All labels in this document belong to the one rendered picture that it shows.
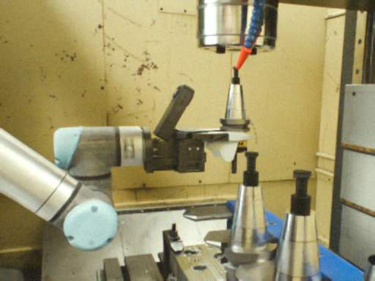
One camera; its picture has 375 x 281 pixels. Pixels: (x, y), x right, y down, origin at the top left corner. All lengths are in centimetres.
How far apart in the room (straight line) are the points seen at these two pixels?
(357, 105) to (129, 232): 106
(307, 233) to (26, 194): 44
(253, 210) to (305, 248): 11
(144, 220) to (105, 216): 122
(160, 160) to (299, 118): 134
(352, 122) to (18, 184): 88
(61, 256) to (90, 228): 108
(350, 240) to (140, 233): 89
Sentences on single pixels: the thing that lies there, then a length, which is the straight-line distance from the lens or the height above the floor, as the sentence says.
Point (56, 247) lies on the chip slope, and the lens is 178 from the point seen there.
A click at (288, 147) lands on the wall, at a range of 207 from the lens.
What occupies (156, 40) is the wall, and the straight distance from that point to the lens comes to 186.
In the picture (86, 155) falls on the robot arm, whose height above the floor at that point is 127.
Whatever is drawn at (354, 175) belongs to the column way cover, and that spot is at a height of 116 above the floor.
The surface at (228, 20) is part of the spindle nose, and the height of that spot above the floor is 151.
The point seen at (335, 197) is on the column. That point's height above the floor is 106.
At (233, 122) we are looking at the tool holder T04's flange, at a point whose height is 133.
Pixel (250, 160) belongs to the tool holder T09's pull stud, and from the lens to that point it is 45.
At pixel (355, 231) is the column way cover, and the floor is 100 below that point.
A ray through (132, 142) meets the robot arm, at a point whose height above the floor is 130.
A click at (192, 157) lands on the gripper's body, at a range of 82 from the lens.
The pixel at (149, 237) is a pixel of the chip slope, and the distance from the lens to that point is 179.
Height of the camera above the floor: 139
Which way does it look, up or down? 11 degrees down
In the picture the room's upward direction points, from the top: 1 degrees clockwise
